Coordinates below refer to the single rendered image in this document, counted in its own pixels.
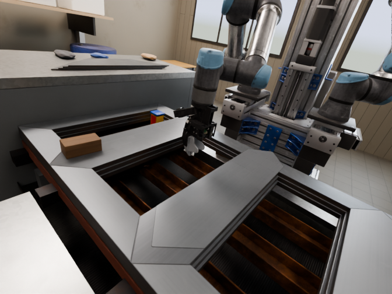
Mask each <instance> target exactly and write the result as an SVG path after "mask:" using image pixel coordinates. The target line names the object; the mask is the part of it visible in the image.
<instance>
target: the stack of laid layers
mask: <svg viewBox="0 0 392 294"><path fill-rule="evenodd" d="M151 111H155V110H151ZM148 120H151V113H150V111H146V112H141V113H136V114H130V115H124V116H121V117H115V118H109V119H105V120H100V121H94V122H88V123H84V124H78V125H73V126H68V127H63V128H57V129H52V130H53V131H54V132H55V133H56V134H57V135H58V136H59V137H60V138H61V139H64V138H70V137H77V136H80V135H86V134H92V133H96V132H100V131H105V130H110V129H113V128H118V127H123V126H126V125H131V124H135V123H140V122H143V121H148ZM18 130H19V134H20V137H21V138H22V139H23V141H24V142H25V144H26V145H27V146H28V147H29V149H30V150H31V151H32V152H33V153H34V155H35V156H36V158H37V159H38V160H39V161H40V163H41V164H42V165H43V166H44V167H45V169H46V170H47V171H48V172H49V174H50V175H51V177H52V178H53V179H54V180H55V181H56V183H57V184H58V185H59V186H60V187H61V189H62V190H63V192H64V193H65V194H66V195H67V197H68V198H69V199H70V200H71V201H72V203H73V204H74V206H76V208H77V209H78V211H79V212H80V213H81V214H82V215H83V217H84V218H85V219H86V220H87V222H88V223H89V225H90V226H91V227H92V228H93V229H94V231H95V232H96V233H97V234H98V235H99V237H100V238H101V239H102V241H103V242H104V243H105V245H106V246H107V247H108V248H109V249H110V251H111V252H112V253H113V254H114V256H115V257H116V259H117V260H118V261H119V262H120V263H121V265H122V266H123V267H124V268H125V270H126V271H127V272H128V273H129V275H130V276H131V277H132V279H133V280H134V281H135V282H136V284H137V285H138V286H139V287H140V288H141V290H142V291H143V293H144V294H157V293H156V292H155V291H154V290H153V289H152V287H151V286H150V285H149V284H148V283H147V281H146V280H145V279H144V278H143V276H142V275H141V274H140V273H139V272H138V270H137V269H136V268H135V267H134V266H133V264H179V265H192V266H193V267H194V268H195V269H196V270H197V271H198V272H200V271H201V270H202V269H203V268H204V267H205V265H206V264H207V263H208V262H209V261H210V259H211V258H212V257H213V256H214V255H215V254H216V253H217V252H218V251H219V249H220V248H221V247H222V246H223V245H224V244H225V243H226V242H227V240H228V239H229V238H230V237H231V236H232V234H234V232H235V231H236V230H237V229H238V228H239V227H240V225H241V224H242V223H243V222H244V221H245V220H246V219H247V218H248V217H249V215H250V214H251V213H252V212H253V211H254V210H255V209H256V208H257V207H258V205H259V204H260V203H261V202H262V201H263V199H264V198H265V197H266V196H267V195H268V194H269V193H270V192H271V190H272V189H273V188H274V187H275V186H276V185H278V186H280V187H281V188H283V189H285V190H286V191H289V192H290V193H292V194H294V195H296V196H298V197H299V198H301V199H303V200H305V201H307V202H309V203H311V204H312V205H314V206H316V207H318V208H320V209H322V210H323V211H325V212H327V213H328V214H330V215H332V216H334V217H336V218H338V222H337V225H336V228H335V232H334V236H333V239H332V243H331V247H330V250H329V254H328V257H327V261H326V264H325V268H324V272H323V276H322V278H321V282H320V286H319V289H318V292H317V294H333V290H334V284H335V279H336V276H337V271H338V266H339V262H340V257H341V251H342V247H343V243H344V238H345V232H346V229H347V224H348V219H349V214H350V210H351V209H350V208H348V207H346V206H345V205H342V204H340V203H339V202H337V201H334V200H333V199H331V198H328V197H326V196H325V195H323V194H321V193H319V192H317V191H315V190H313V189H311V188H309V187H307V186H305V185H303V184H301V183H299V182H298V181H296V180H294V179H292V178H290V177H288V176H286V175H284V174H282V173H280V172H278V174H277V175H276V176H275V177H274V178H273V179H272V180H271V181H270V182H269V183H268V184H267V185H266V186H265V187H264V188H263V189H262V190H261V191H260V192H259V193H258V194H257V195H256V196H255V197H254V198H253V199H252V200H251V201H250V202H249V203H248V204H247V205H246V206H245V208H244V209H243V210H242V211H241V212H240V213H239V214H238V215H237V216H236V217H235V218H234V219H233V220H232V221H231V222H230V223H229V224H228V225H227V226H226V227H225V228H224V229H223V230H222V231H221V232H220V233H219V234H218V235H217V236H216V237H215V238H214V239H213V240H212V241H211V242H210V243H209V244H208V246H207V247H206V248H170V247H152V246H151V245H152V235H153V226H154V221H155V211H156V207H154V208H152V209H151V210H150V211H148V212H146V213H144V214H143V215H141V216H139V221H138V227H137V230H136V236H135V241H134V247H133V251H132V256H131V262H130V261H129V259H128V258H127V257H126V256H125V255H124V253H123V252H122V251H121V250H120V249H119V248H118V246H117V245H116V244H115V242H113V241H112V239H111V238H110V237H109V235H108V234H107V233H106V232H105V231H104V230H103V228H102V227H101V226H100V225H99V224H98V222H97V221H96V220H95V218H94V217H93V216H92V215H91V214H90V213H89V211H88V210H87V209H86V208H85V207H84V206H83V204H82V203H81V202H80V200H78V198H77V197H76V196H75V194H74V193H73V192H72V191H71V190H70V189H69V187H68V186H67V185H66V184H65V183H64V182H63V180H62V179H61V178H60V176H59V175H58V174H57V173H56V172H55V170H54V169H53V168H52V167H51V166H50V165H49V163H48V162H47V161H46V160H45V158H43V156H42V155H41V154H40V152H39V151H38V150H37V149H36V148H35V147H34V145H33V144H32V143H31V142H30V141H29V139H28V138H27V137H26V136H25V134H24V133H23V132H22V131H21V130H20V128H19V127H18ZM202 143H203V144H204V145H205V146H207V147H208V148H210V149H212V150H214V151H215V152H218V153H220V154H221V155H223V156H225V157H226V158H228V159H230V160H231V159H233V158H234V157H236V156H237V155H239V154H241V152H239V151H237V150H235V149H233V148H231V147H229V146H227V145H225V144H224V143H221V142H219V141H217V140H215V139H213V138H203V139H202ZM182 147H184V145H183V140H182V137H179V138H176V139H173V140H171V141H168V142H165V143H162V144H160V145H156V146H153V147H151V148H148V149H145V150H142V151H140V152H137V153H133V154H131V155H128V156H125V157H122V158H120V159H117V160H114V161H111V162H108V163H105V164H102V165H100V166H97V167H94V168H92V169H93V170H94V171H95V172H96V173H97V174H98V175H99V176H100V177H101V178H102V179H106V178H108V177H110V176H113V175H115V174H118V173H121V172H123V171H125V170H128V169H130V168H132V167H135V166H137V165H140V164H142V163H145V162H147V161H150V160H152V159H154V158H157V157H159V156H162V155H165V154H167V153H169V152H172V151H175V150H176V149H179V148H182Z"/></svg>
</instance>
